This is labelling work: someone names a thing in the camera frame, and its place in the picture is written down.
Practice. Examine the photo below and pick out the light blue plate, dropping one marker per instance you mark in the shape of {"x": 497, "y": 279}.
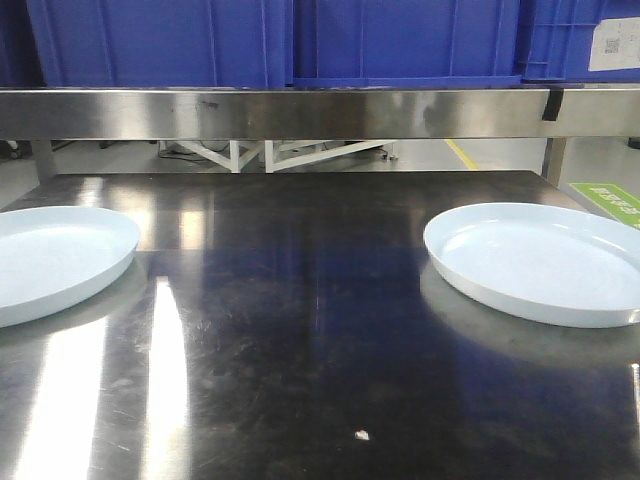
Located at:
{"x": 55, "y": 257}
{"x": 542, "y": 263}

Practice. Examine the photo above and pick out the blue plastic bin, middle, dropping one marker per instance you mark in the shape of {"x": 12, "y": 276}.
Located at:
{"x": 405, "y": 44}

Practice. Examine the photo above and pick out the blue plastic bin,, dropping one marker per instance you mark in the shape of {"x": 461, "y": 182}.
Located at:
{"x": 405, "y": 44}
{"x": 107, "y": 44}
{"x": 555, "y": 37}

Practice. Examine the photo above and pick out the blue plastic bin, left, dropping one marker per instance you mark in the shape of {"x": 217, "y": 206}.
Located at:
{"x": 107, "y": 44}

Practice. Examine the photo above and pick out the black tape strip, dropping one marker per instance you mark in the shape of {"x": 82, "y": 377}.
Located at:
{"x": 553, "y": 104}

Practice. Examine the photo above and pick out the green floor sign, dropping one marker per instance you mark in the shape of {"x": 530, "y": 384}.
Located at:
{"x": 613, "y": 200}

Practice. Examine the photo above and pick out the blue plastic bin, right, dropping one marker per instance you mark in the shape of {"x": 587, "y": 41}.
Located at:
{"x": 555, "y": 37}

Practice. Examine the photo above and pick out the white paper label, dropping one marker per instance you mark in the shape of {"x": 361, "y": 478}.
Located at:
{"x": 615, "y": 45}

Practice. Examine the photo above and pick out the white metal frame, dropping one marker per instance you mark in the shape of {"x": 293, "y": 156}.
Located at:
{"x": 277, "y": 155}

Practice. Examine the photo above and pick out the stainless steel shelf rail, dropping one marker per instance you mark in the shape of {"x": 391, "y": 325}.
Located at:
{"x": 603, "y": 110}

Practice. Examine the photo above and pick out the steel shelf post, right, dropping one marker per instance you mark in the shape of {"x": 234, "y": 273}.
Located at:
{"x": 553, "y": 160}

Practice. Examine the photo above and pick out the steel shelf post,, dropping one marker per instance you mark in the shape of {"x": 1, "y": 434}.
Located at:
{"x": 43, "y": 156}
{"x": 553, "y": 160}

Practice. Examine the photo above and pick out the steel shelf post, left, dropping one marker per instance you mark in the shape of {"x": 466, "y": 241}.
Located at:
{"x": 43, "y": 156}

